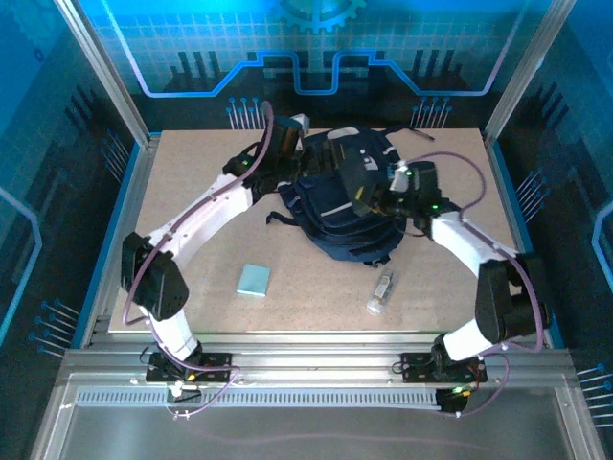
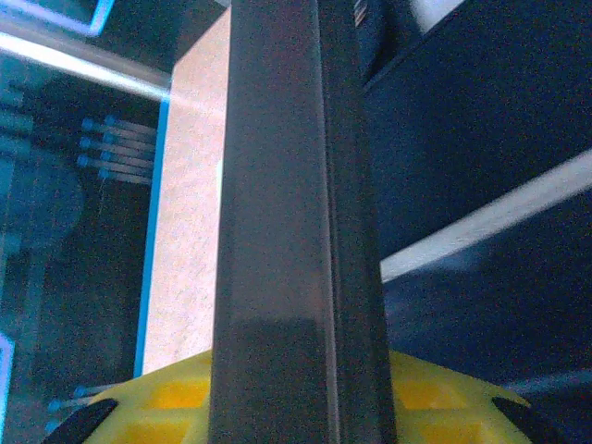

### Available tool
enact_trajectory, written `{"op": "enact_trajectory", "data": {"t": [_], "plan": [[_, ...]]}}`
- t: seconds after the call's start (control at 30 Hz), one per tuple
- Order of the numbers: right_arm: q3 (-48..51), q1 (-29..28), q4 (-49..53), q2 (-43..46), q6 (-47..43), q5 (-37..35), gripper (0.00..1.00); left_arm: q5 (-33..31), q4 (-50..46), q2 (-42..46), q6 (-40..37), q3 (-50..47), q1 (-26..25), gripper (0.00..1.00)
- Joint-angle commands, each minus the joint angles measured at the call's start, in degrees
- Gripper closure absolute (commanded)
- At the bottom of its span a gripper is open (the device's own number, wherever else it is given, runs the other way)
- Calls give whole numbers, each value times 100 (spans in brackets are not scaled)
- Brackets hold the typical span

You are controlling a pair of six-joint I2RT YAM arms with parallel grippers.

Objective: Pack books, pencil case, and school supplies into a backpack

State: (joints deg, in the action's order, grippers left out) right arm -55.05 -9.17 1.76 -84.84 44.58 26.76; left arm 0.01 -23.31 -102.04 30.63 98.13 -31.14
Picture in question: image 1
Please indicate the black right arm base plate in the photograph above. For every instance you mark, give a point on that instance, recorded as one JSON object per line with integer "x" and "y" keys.
{"x": 416, "y": 368}

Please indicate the clear plastic tube case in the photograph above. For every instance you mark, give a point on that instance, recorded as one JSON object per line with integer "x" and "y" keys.
{"x": 379, "y": 294}

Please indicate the aluminium enclosure frame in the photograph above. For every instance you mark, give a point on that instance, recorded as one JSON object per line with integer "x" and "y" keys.
{"x": 311, "y": 364}

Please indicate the light blue sticky note pad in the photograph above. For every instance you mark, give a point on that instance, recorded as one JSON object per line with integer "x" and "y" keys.
{"x": 254, "y": 280}

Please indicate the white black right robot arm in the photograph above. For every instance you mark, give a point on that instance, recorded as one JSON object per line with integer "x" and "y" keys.
{"x": 507, "y": 302}

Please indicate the navy blue backpack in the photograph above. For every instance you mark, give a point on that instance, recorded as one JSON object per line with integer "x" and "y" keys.
{"x": 335, "y": 230}

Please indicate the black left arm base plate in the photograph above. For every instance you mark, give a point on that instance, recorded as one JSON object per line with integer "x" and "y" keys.
{"x": 215, "y": 369}

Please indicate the small black connector box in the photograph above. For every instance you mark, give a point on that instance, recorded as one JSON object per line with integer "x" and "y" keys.
{"x": 450, "y": 400}

